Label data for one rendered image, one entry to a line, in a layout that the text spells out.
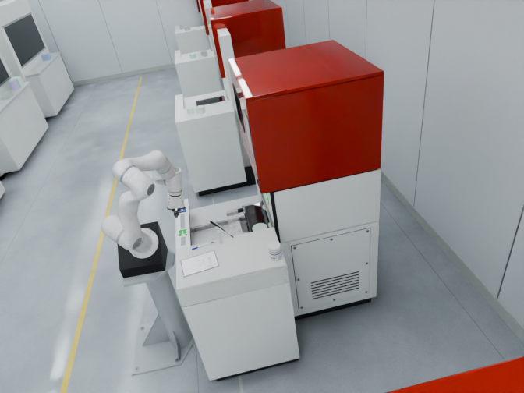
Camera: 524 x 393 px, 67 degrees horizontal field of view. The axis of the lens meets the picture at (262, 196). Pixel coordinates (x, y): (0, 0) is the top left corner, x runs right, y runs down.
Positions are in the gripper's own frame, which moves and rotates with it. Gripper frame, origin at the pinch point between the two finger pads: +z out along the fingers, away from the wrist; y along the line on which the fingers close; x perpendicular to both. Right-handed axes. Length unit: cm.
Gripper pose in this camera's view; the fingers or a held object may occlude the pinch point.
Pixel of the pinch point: (176, 214)
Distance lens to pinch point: 255.0
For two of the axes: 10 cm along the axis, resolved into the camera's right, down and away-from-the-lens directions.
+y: -9.8, 0.4, -1.9
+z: -0.7, 8.5, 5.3
